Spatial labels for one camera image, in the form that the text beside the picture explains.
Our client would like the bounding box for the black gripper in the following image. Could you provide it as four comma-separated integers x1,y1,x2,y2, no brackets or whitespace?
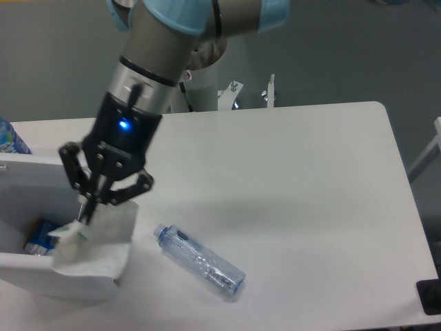
59,92,162,225

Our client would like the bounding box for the clear plastic water bottle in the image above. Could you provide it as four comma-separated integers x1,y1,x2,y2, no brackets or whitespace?
154,224,246,297

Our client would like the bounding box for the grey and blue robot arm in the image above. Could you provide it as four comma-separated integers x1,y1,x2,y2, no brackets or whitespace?
59,1,290,224

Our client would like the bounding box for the white plastic trash bin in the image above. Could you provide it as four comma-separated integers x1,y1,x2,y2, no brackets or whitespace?
1,154,138,301

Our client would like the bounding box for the blue snack wrapper in bin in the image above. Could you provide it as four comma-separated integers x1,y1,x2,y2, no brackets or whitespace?
23,218,61,256

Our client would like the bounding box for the black clamp at table edge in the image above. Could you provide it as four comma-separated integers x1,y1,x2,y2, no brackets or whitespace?
416,279,440,316

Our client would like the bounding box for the black cable on pedestal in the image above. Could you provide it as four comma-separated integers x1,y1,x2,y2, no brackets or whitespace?
178,81,195,112

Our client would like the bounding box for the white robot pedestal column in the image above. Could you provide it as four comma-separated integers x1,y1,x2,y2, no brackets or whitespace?
166,39,227,114

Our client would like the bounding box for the white pedestal base bracket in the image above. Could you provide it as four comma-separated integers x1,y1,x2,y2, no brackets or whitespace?
217,73,278,111

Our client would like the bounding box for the white frame at right edge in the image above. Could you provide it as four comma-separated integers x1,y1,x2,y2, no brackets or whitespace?
407,117,440,183

